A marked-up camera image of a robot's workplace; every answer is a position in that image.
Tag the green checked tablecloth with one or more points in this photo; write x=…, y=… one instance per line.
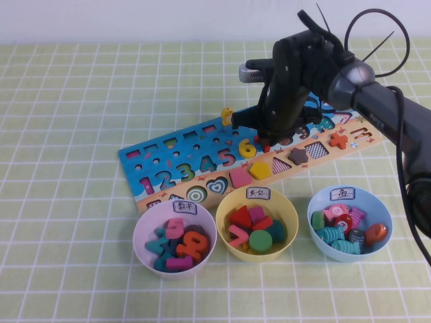
x=67, y=101

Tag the pink wooden trapezoid piece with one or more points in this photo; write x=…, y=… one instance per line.
x=240, y=178

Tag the orange wooden number ten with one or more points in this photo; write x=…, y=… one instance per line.
x=188, y=250

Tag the yellow wooden pentagon piece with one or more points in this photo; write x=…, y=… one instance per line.
x=260, y=171

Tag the teal wooden number piece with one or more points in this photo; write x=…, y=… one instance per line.
x=161, y=264
x=161, y=233

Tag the blue plastic bowl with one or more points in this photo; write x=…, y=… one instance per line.
x=377, y=205

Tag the dark blue wooden number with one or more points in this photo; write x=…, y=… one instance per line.
x=172, y=247

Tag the orange wooden fish piece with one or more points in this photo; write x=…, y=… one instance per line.
x=375, y=235

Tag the magenta wooden number one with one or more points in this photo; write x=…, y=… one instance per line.
x=178, y=264

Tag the green wooden circle piece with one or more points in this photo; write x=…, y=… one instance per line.
x=260, y=241

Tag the small yellow wooden piece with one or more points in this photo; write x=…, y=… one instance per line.
x=246, y=249

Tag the yellow wooden fish piece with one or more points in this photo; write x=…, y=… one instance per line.
x=226, y=117

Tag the red wooden triangle piece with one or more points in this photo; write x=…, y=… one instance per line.
x=241, y=218

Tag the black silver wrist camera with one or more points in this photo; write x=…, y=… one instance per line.
x=250, y=74

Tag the yellow wooden number six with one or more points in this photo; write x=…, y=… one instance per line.
x=241, y=148

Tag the pink plastic bowl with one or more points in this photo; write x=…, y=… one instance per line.
x=144, y=232

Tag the red wooden fish piece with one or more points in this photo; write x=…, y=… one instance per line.
x=343, y=224

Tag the blue wooden puzzle board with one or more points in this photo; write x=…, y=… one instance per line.
x=132, y=176

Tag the pink wooden number five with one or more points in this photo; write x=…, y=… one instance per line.
x=175, y=228

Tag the red wooden shape piece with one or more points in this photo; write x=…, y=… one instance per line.
x=263, y=223

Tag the pink wooden greater-than sign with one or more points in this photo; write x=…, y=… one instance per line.
x=245, y=236

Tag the pink wooden fish piece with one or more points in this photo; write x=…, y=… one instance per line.
x=335, y=212

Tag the green wooden fish piece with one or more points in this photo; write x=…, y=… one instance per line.
x=317, y=220

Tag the teal striped wooden fish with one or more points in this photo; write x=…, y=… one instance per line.
x=330, y=233
x=345, y=247

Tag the magenta wooden square piece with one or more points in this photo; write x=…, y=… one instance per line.
x=256, y=214

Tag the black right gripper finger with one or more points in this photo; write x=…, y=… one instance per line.
x=279, y=139
x=263, y=138

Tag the yellow plastic bowl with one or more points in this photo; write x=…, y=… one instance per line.
x=286, y=212

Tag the magenta wooden fish piece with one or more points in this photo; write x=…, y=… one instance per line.
x=357, y=217

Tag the teal wooden shape piece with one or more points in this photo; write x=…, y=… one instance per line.
x=277, y=231

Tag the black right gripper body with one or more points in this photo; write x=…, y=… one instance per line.
x=283, y=111

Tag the white handwritten paper label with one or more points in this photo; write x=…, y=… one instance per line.
x=259, y=193
x=342, y=193
x=184, y=206

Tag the brown wooden star piece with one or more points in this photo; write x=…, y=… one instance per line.
x=298, y=156

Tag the teal wooden number two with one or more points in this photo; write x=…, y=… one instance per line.
x=155, y=245

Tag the dark grey wooden fish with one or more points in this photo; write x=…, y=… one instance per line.
x=357, y=237

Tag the red wooden number seven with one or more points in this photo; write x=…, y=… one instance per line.
x=266, y=148

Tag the orange wooden plus piece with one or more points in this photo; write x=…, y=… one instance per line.
x=338, y=140

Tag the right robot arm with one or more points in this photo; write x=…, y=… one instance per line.
x=387, y=111

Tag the black zip tie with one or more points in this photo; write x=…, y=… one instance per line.
x=323, y=18
x=378, y=46

